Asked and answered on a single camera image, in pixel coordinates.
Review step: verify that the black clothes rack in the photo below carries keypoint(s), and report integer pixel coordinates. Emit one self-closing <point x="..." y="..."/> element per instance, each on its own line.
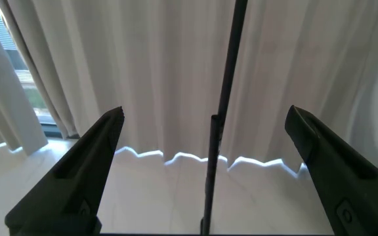
<point x="228" y="65"/>

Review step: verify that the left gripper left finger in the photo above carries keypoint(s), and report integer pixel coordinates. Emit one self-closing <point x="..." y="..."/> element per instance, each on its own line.
<point x="67" y="196"/>

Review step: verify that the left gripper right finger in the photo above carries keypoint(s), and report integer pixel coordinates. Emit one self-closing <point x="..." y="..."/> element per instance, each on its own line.
<point x="349" y="196"/>

